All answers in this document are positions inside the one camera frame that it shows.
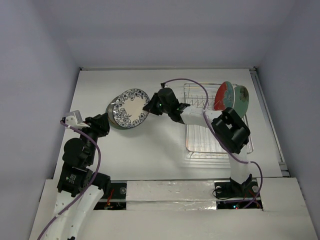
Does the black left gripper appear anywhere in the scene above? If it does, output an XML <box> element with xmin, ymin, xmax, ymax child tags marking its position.
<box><xmin>76</xmin><ymin>111</ymin><xmax>110</xmax><ymax>164</ymax></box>

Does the plain teal plate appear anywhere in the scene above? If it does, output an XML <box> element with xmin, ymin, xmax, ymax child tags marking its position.
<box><xmin>105</xmin><ymin>99</ymin><xmax>131</xmax><ymax>131</ymax></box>

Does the blue white floral plate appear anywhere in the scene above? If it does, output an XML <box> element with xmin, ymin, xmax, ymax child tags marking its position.
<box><xmin>119</xmin><ymin>88</ymin><xmax>150</xmax><ymax>129</ymax></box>

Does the red and teal plate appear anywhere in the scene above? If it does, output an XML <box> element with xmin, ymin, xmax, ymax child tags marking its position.
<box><xmin>213</xmin><ymin>81</ymin><xmax>235</xmax><ymax>111</ymax></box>

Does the light green floral plate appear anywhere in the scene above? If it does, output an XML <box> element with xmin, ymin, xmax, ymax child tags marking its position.
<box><xmin>233</xmin><ymin>85</ymin><xmax>249</xmax><ymax>118</ymax></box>

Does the beige bird plate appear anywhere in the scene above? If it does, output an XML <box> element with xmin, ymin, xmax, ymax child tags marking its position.
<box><xmin>106</xmin><ymin>96</ymin><xmax>127</xmax><ymax>129</ymax></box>

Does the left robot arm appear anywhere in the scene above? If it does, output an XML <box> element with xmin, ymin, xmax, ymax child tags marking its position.
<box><xmin>38</xmin><ymin>110</ymin><xmax>111</xmax><ymax>240</ymax></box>

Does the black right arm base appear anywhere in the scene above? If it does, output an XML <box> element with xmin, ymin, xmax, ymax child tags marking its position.
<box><xmin>212</xmin><ymin>174</ymin><xmax>259</xmax><ymax>200</ymax></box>

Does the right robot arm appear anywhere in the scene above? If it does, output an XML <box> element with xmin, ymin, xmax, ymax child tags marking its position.
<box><xmin>143</xmin><ymin>87</ymin><xmax>252</xmax><ymax>196</ymax></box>

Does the silver foil covered bar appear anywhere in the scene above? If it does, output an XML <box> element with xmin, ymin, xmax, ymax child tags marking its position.
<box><xmin>125</xmin><ymin>180</ymin><xmax>217</xmax><ymax>211</ymax></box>

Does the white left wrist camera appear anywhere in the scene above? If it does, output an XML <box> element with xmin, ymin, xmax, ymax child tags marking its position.
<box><xmin>62</xmin><ymin>110</ymin><xmax>88</xmax><ymax>130</ymax></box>

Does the metal wire dish rack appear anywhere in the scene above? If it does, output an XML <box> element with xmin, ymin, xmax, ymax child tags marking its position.
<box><xmin>184</xmin><ymin>81</ymin><xmax>250</xmax><ymax>155</ymax></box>

